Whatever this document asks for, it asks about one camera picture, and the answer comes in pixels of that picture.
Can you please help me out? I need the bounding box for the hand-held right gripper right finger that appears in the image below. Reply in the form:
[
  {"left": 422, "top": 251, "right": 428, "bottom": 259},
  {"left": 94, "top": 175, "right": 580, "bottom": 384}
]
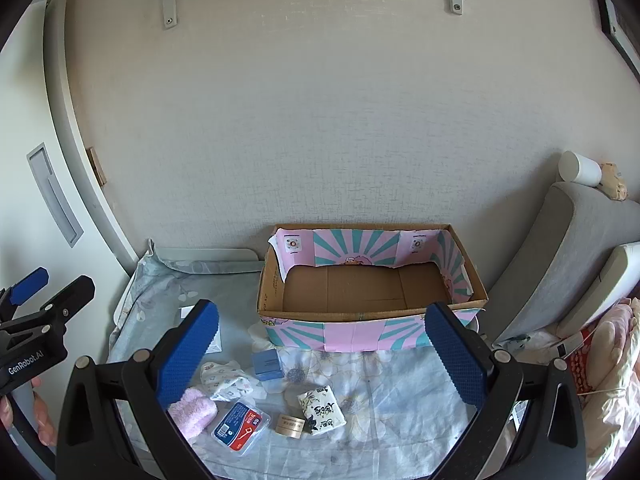
[{"left": 424, "top": 301, "right": 587, "bottom": 480}]

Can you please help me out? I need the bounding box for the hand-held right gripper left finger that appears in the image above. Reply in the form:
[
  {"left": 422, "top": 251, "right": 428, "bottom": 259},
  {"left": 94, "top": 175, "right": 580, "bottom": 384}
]
[{"left": 56, "top": 299, "right": 221, "bottom": 480}]

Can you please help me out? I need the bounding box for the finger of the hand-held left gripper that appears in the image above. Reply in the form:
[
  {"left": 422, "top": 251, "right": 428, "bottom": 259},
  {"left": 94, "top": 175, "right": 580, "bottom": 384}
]
[
  {"left": 0, "top": 267, "right": 50, "bottom": 320},
  {"left": 0, "top": 275, "right": 96, "bottom": 334}
]

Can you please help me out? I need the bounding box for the flower patterned knit sock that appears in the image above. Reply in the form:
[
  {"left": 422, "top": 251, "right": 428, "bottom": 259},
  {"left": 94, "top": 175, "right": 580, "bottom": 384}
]
[{"left": 200, "top": 360, "right": 266, "bottom": 403}]

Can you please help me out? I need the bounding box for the pink fluffy towel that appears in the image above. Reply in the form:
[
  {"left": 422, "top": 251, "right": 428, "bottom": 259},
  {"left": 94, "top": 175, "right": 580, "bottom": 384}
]
[{"left": 167, "top": 387, "right": 218, "bottom": 441}]

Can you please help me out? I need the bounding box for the small blue box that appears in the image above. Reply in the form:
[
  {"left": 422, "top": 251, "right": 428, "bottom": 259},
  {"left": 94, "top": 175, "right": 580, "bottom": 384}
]
[{"left": 251, "top": 349, "right": 282, "bottom": 383}]

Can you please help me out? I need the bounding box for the pink printed cardboard box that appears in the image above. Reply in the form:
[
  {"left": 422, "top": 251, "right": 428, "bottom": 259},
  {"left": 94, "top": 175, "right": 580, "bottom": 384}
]
[{"left": 257, "top": 223, "right": 489, "bottom": 353}]

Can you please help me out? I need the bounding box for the floral tissue packet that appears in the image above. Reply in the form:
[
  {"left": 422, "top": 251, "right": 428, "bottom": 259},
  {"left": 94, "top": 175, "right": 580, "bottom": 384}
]
[{"left": 296, "top": 385, "right": 347, "bottom": 436}]

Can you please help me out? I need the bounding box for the person's left hand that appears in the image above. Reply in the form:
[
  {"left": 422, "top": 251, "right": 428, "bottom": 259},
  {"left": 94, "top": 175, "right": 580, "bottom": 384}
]
[{"left": 30, "top": 379, "right": 59, "bottom": 449}]

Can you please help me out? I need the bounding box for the white blue paper box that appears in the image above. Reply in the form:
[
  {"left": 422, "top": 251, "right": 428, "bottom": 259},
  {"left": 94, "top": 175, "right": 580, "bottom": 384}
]
[{"left": 179, "top": 305, "right": 224, "bottom": 356}]

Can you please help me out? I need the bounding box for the crumpled white tissue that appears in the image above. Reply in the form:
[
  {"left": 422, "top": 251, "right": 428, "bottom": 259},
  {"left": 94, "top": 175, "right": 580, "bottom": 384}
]
[{"left": 248, "top": 321, "right": 281, "bottom": 352}]

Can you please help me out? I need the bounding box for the white wardrobe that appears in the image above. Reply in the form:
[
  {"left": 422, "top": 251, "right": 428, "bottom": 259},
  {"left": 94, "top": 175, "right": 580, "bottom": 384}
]
[{"left": 0, "top": 0, "right": 138, "bottom": 311}]

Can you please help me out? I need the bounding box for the blue red floss pick pack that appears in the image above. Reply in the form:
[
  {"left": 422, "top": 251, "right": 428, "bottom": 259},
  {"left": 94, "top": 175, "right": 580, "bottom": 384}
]
[{"left": 210, "top": 401, "right": 271, "bottom": 457}]

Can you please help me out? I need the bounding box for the floral bed sheet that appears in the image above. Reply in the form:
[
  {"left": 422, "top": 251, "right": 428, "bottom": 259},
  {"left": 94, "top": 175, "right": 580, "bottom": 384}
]
[{"left": 107, "top": 240, "right": 521, "bottom": 480}]

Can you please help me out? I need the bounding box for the grey flat pillow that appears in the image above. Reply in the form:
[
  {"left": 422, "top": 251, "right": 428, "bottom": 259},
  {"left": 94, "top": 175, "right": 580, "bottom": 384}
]
[{"left": 156, "top": 247, "right": 264, "bottom": 276}]

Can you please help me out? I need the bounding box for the small white device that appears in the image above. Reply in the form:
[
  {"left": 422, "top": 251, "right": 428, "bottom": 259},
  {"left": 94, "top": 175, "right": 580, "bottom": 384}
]
[{"left": 550, "top": 335, "right": 583, "bottom": 361}]

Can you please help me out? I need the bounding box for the small wooden block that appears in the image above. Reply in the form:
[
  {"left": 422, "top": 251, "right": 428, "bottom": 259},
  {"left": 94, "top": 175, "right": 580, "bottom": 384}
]
[{"left": 86, "top": 146, "right": 107, "bottom": 188}]

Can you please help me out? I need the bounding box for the grey cushion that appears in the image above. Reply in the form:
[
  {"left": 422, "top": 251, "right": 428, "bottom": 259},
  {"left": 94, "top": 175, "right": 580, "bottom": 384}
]
[{"left": 487, "top": 181, "right": 626, "bottom": 346}]

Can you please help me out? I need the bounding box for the pink blanket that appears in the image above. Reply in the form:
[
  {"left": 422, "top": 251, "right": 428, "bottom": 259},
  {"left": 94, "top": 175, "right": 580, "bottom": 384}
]
[{"left": 580, "top": 297, "right": 640, "bottom": 480}]

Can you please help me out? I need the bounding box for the white cushion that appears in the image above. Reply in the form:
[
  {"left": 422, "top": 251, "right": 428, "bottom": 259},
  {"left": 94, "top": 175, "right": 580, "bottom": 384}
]
[{"left": 570, "top": 242, "right": 640, "bottom": 326}]

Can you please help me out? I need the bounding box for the white cylinder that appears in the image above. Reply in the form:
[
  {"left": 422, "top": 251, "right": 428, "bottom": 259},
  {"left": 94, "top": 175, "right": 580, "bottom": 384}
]
[{"left": 558, "top": 151, "right": 602, "bottom": 186}]

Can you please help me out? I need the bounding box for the beige plush toy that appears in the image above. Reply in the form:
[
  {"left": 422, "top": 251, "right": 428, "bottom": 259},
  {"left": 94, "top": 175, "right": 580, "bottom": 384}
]
[{"left": 597, "top": 162, "right": 628, "bottom": 202}]

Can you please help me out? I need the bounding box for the grey recessed door handle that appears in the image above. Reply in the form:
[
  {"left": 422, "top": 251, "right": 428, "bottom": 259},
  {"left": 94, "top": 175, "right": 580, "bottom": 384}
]
[{"left": 26, "top": 143, "right": 84, "bottom": 247}]

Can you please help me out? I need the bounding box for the dark picture frame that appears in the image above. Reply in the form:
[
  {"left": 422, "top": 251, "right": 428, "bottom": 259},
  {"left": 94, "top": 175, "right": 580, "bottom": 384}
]
[{"left": 595, "top": 0, "right": 640, "bottom": 83}]

